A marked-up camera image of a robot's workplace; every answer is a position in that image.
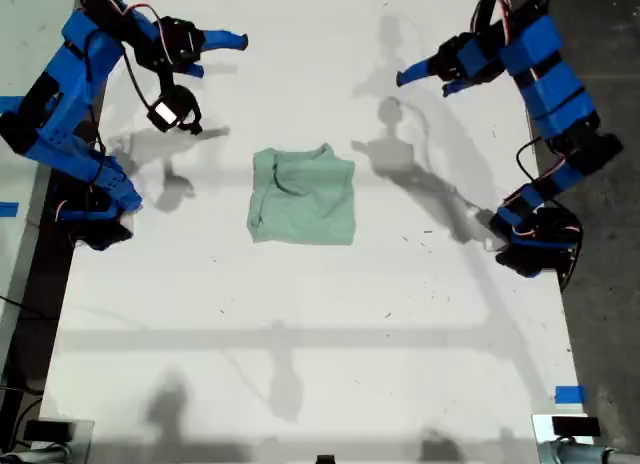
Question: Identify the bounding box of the pale green T-shirt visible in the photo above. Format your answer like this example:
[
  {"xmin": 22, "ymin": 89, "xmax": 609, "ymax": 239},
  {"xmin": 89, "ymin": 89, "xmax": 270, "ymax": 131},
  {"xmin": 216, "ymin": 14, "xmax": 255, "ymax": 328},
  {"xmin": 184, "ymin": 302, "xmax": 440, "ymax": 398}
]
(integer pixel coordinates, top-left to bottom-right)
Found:
[{"xmin": 246, "ymin": 142, "xmax": 357, "ymax": 246}]

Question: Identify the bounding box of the white side table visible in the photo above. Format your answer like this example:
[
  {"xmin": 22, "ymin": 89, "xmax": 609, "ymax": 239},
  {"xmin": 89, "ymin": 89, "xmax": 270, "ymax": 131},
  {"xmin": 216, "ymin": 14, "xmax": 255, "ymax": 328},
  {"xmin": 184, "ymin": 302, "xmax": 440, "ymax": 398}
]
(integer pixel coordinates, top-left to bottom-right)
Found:
[{"xmin": 0, "ymin": 0, "xmax": 94, "ymax": 365}]

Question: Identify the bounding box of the blue tape square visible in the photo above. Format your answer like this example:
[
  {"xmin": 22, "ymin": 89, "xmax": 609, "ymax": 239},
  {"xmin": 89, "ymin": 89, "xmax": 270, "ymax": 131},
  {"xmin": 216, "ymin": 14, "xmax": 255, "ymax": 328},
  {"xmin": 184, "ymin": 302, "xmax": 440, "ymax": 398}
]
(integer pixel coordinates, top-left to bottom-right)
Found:
[{"xmin": 554, "ymin": 385, "xmax": 586, "ymax": 404}]

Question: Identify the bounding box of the silver metal plate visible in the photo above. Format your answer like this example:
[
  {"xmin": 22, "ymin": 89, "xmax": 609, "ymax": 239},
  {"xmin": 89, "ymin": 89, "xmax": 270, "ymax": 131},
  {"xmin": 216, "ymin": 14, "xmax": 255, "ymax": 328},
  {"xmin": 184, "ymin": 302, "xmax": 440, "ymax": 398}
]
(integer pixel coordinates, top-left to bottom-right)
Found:
[{"xmin": 531, "ymin": 412, "xmax": 596, "ymax": 464}]

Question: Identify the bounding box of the small black box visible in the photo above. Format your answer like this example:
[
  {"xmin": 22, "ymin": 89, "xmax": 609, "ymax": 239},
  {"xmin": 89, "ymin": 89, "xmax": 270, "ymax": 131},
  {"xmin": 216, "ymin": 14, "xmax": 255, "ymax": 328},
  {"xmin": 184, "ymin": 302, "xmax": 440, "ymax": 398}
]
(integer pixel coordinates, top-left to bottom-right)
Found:
[
  {"xmin": 23, "ymin": 420, "xmax": 74, "ymax": 441},
  {"xmin": 552, "ymin": 416, "xmax": 601, "ymax": 438}
]

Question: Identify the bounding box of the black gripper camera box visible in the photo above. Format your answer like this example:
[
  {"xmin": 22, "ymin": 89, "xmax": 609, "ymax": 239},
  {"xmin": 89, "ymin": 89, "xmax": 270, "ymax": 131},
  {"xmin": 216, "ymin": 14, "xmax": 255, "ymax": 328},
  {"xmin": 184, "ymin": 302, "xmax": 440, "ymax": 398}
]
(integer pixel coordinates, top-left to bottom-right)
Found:
[{"xmin": 145, "ymin": 83, "xmax": 204, "ymax": 136}]

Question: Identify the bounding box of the black camera cable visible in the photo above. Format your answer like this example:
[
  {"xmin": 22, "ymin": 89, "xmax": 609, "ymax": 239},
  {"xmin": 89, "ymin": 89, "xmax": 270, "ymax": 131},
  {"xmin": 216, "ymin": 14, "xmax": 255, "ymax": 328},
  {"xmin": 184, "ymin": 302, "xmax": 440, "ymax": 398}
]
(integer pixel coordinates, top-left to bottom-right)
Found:
[
  {"xmin": 119, "ymin": 43, "xmax": 154, "ymax": 110},
  {"xmin": 515, "ymin": 137, "xmax": 542, "ymax": 181}
]

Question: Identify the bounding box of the black base cable loop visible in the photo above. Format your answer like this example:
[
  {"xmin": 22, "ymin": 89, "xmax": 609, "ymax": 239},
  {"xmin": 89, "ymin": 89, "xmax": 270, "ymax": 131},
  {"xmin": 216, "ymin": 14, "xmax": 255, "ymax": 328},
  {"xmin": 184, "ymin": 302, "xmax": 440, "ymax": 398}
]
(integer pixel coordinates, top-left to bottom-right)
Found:
[{"xmin": 558, "ymin": 223, "xmax": 585, "ymax": 291}]

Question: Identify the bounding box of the thin black floor cable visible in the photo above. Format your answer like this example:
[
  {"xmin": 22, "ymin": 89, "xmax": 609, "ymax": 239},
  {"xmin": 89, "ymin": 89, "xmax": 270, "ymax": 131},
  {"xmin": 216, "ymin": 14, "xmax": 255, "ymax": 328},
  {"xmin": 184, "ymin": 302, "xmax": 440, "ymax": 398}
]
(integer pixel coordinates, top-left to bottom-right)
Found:
[{"xmin": 0, "ymin": 294, "xmax": 54, "ymax": 320}]

